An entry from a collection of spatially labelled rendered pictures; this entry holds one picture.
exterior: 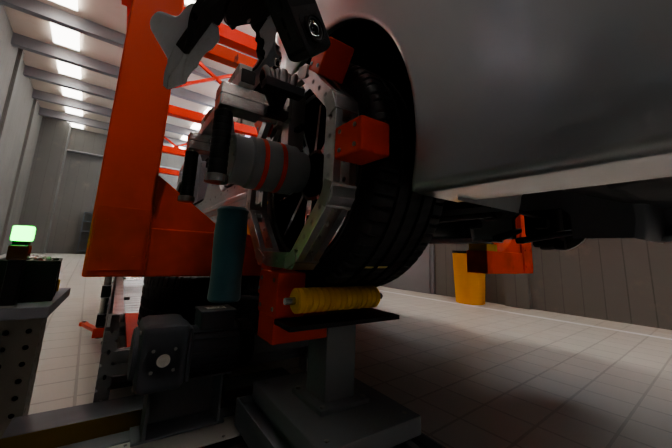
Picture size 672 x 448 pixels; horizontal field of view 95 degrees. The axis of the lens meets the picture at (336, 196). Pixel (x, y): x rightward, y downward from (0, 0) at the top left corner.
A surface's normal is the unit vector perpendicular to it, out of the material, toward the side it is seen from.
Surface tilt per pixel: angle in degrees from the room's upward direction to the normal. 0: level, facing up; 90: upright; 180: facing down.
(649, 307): 90
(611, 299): 90
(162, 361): 90
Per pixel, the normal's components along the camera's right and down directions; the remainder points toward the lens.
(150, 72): 0.57, -0.12
